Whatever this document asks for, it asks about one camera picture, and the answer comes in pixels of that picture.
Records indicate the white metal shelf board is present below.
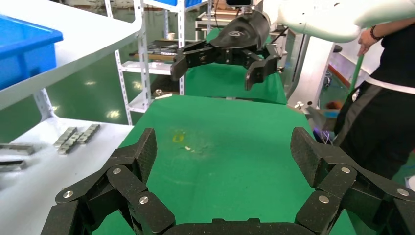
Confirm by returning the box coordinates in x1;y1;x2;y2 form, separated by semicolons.
0;0;144;111

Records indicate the white perforated storage rack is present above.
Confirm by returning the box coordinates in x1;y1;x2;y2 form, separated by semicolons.
103;0;187;127

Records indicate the perforated angle shelf leg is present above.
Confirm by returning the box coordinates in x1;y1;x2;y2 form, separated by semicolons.
134;0;152;111
32;89;57;120

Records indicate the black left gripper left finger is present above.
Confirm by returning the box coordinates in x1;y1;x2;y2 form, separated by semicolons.
40;127;176;235

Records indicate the dark bead bracelet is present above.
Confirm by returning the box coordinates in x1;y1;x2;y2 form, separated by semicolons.
369;25;383;42

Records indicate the blue plastic parts bin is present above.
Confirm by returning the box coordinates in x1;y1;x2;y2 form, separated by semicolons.
0;14;64;92

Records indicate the green work cloth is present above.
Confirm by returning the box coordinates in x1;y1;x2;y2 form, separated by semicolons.
92;94;357;235

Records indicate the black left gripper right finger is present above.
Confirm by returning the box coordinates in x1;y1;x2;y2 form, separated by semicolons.
290;126;415;235

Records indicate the green table cover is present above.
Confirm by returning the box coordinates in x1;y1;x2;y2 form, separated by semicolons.
184;27;288;105

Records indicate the silver bulldog clip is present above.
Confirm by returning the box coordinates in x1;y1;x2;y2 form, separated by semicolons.
154;90;174;100

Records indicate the dark tool tray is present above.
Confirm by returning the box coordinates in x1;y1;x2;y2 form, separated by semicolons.
129;39;180;62

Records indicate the green broom handle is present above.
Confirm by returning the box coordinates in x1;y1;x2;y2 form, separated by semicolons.
348;53;366;98

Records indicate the white robot torso column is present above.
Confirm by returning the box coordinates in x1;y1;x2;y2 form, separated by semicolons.
287;34;332;109

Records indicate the blue storage box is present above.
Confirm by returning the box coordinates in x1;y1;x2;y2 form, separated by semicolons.
154;0;203;8

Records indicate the grey metal rail piece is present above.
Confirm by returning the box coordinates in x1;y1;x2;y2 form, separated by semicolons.
0;143;36;156

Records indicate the person bare forearm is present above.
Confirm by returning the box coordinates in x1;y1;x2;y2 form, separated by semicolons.
372;16;415;41

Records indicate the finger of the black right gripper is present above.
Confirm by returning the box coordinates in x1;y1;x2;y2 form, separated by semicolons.
241;44;281;92
170;39;216;82

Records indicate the grey notched metal strip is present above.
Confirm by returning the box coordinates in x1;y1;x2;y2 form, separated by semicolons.
52;127;78;149
77;124;101;145
57;131;86;155

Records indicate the grey metal shelving unit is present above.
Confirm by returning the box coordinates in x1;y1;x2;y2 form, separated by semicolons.
194;9;216;41

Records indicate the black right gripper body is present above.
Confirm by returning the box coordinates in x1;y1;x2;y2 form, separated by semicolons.
209;11;271;66

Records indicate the person hand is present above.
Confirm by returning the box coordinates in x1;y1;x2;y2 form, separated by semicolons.
357;28;379;56

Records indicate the person in black clothes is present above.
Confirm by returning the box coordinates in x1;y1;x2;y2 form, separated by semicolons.
334;19;415;189

